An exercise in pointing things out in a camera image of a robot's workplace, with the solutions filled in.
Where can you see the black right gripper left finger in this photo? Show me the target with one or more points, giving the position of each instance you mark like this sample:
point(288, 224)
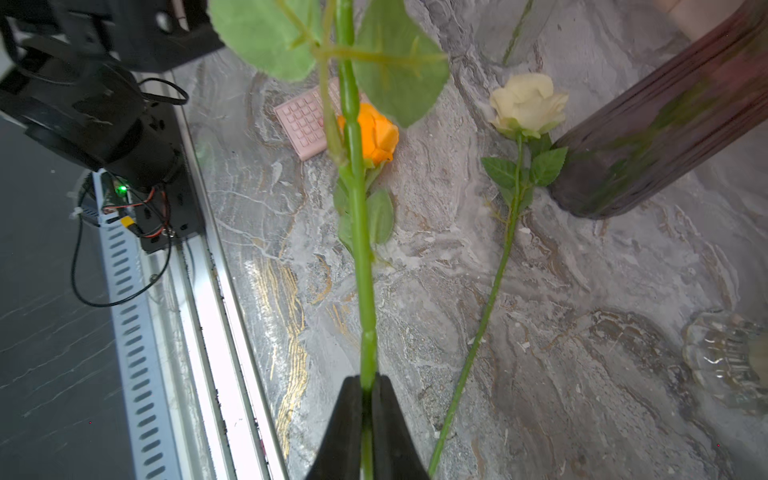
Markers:
point(339, 455)

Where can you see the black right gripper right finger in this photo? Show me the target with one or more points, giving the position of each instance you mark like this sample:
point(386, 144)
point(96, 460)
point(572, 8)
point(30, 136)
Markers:
point(394, 453)

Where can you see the orange rose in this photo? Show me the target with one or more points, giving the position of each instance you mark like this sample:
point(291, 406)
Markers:
point(380, 138)
point(384, 57)

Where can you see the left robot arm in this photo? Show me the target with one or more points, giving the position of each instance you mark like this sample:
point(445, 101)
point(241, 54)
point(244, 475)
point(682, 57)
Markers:
point(78, 86)

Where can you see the orange rose on table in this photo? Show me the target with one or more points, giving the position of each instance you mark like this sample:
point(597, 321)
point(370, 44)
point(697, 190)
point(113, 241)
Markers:
point(380, 138)

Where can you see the pink calculator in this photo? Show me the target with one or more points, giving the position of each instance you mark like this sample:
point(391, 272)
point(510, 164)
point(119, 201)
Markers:
point(302, 120)

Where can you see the yellow ruffled vase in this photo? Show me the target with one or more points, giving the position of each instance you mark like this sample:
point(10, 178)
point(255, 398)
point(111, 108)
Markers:
point(727, 355)

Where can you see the clear glass vase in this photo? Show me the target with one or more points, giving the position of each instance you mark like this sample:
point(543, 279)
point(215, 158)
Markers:
point(508, 29)

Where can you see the dark purple glass vase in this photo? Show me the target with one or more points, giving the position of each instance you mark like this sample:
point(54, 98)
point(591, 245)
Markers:
point(684, 112)

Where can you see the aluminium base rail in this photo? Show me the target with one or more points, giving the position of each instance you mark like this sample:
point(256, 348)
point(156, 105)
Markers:
point(205, 350)

